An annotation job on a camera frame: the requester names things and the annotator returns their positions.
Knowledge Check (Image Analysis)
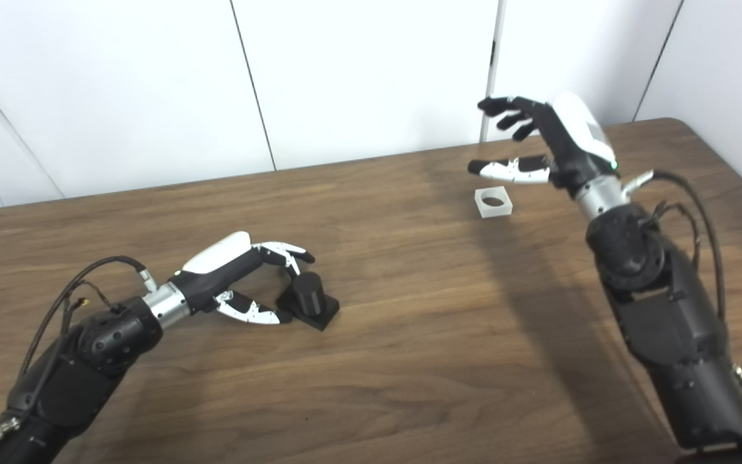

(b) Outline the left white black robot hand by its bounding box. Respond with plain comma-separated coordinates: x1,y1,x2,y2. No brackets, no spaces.
170,231,316,326

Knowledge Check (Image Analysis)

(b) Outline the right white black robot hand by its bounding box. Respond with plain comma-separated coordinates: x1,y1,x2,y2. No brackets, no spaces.
468,90,620,197

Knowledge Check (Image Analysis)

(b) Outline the black peg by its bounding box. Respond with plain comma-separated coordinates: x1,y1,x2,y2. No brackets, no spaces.
276,271,341,332

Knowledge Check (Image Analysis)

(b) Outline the white square piece with hole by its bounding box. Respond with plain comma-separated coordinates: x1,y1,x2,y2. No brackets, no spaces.
474,186,513,218

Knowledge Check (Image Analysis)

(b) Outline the left thin black wire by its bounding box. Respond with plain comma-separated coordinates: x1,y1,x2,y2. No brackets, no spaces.
62,280,117,323

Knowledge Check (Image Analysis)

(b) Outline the thin black wire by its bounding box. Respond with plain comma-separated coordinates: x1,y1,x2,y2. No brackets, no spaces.
62,280,117,323
645,201,701,271

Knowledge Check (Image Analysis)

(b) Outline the right thin black wire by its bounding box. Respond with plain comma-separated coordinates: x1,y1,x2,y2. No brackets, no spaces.
645,201,701,271

